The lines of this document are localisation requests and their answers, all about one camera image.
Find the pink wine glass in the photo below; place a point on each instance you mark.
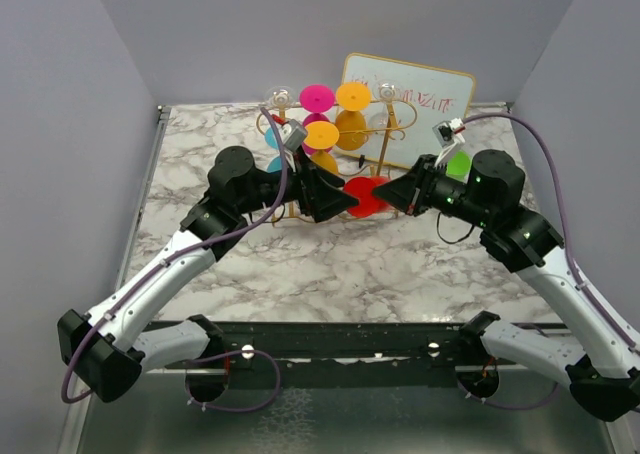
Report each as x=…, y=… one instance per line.
x=316, y=99

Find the back orange wine glass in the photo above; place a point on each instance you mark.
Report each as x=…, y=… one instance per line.
x=352, y=98

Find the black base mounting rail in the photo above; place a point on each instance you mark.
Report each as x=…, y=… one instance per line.
x=338, y=355

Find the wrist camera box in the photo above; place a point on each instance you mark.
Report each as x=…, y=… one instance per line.
x=452, y=140
x=292, y=134

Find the right clear wine glass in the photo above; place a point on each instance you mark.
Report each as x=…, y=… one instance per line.
x=385, y=92

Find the red wine glass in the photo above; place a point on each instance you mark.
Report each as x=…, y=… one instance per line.
x=361, y=188

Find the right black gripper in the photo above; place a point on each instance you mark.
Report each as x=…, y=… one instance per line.
x=409, y=192

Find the gold wire glass rack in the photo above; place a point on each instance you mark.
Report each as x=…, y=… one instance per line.
x=349, y=167

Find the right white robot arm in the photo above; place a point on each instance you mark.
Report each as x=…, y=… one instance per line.
x=601, y=371

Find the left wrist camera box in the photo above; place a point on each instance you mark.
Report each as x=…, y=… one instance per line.
x=292, y=134

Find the front yellow wine glass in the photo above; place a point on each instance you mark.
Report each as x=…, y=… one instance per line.
x=322, y=136

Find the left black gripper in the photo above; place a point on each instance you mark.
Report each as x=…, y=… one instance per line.
x=314, y=197

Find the gold framed whiteboard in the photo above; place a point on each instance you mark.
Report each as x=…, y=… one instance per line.
x=428, y=97

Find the left clear wine glass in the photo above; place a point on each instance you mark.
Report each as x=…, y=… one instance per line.
x=280, y=97

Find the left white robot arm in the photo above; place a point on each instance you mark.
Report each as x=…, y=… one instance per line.
x=109, y=347

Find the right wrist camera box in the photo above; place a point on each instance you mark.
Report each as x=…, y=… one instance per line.
x=452, y=140

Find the green wine glass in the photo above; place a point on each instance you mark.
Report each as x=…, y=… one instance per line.
x=459, y=166

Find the clear wine glass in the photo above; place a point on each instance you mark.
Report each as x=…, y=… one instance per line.
x=280, y=97
x=385, y=92

